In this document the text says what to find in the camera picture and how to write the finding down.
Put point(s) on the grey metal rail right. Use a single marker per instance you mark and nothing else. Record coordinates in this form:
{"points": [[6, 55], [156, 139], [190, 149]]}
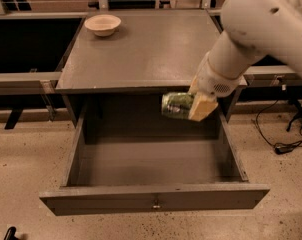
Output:
{"points": [[271, 76]]}

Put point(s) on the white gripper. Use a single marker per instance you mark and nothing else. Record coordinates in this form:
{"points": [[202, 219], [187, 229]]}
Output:
{"points": [[213, 79]]}

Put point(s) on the grey metal rail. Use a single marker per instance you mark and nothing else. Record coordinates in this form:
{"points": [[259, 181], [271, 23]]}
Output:
{"points": [[271, 76], [28, 83]]}

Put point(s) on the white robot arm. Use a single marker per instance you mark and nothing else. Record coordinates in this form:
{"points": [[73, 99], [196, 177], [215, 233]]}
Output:
{"points": [[252, 29]]}

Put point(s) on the grey metal rail left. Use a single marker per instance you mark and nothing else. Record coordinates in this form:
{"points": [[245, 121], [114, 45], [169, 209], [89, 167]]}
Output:
{"points": [[28, 83]]}

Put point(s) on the black object bottom left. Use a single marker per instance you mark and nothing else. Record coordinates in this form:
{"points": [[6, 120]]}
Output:
{"points": [[10, 234]]}

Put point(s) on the open grey top drawer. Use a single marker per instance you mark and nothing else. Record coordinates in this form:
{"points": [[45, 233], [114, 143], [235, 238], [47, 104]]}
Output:
{"points": [[121, 163]]}

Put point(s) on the crushed green can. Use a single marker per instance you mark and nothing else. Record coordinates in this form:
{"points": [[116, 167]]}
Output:
{"points": [[177, 105]]}

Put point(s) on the grey cabinet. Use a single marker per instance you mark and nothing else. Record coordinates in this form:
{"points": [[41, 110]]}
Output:
{"points": [[152, 51]]}

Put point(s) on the beige paper bowl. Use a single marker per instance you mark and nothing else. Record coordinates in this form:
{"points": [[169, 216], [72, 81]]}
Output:
{"points": [[102, 25]]}

